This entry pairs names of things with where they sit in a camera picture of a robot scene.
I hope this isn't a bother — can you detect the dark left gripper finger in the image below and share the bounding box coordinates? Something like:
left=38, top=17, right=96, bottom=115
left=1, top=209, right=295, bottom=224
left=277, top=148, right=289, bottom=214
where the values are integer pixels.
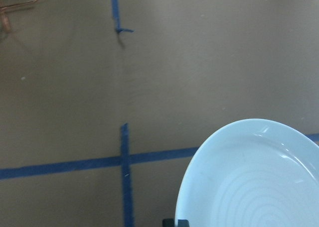
left=162, top=219, right=189, bottom=227

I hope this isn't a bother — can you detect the white round plate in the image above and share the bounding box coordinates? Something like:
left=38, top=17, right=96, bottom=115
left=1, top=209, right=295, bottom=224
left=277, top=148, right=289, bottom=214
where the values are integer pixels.
left=175, top=119, right=319, bottom=227

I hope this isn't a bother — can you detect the copper wire bottle rack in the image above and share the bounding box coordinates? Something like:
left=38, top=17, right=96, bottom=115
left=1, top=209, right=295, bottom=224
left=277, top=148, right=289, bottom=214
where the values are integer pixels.
left=0, top=0, right=38, bottom=33

